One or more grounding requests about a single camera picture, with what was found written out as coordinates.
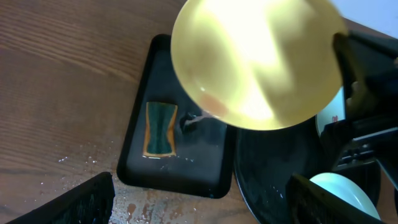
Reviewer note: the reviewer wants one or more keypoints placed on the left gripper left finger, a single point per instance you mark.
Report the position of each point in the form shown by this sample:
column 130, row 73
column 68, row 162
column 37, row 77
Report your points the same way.
column 90, row 202

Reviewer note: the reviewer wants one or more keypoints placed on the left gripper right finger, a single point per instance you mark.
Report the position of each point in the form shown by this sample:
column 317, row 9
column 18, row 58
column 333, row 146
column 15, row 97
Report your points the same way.
column 310, row 204

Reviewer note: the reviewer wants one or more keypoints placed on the yellow plate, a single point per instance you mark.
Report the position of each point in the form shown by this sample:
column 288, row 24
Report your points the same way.
column 258, row 64

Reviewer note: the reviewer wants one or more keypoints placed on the light green plate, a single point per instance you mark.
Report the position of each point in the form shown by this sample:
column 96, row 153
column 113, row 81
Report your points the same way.
column 333, row 112
column 346, row 190

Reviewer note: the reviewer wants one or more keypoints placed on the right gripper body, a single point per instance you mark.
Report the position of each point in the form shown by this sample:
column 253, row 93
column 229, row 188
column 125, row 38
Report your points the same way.
column 370, row 119

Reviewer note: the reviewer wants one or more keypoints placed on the orange green sponge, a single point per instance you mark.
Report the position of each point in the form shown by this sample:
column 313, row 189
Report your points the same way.
column 159, row 138

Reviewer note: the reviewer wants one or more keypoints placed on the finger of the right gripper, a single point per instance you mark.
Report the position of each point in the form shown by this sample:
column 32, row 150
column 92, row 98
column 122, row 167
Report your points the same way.
column 350, row 67

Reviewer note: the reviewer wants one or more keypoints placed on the black rectangular tray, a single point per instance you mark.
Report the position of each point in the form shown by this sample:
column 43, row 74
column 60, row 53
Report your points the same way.
column 203, row 160

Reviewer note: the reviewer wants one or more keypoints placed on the black round tray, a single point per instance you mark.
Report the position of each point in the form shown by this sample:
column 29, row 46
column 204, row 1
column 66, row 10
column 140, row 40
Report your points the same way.
column 265, row 160

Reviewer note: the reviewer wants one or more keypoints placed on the light green front plate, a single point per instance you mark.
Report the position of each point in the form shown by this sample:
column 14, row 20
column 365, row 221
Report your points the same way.
column 346, row 190

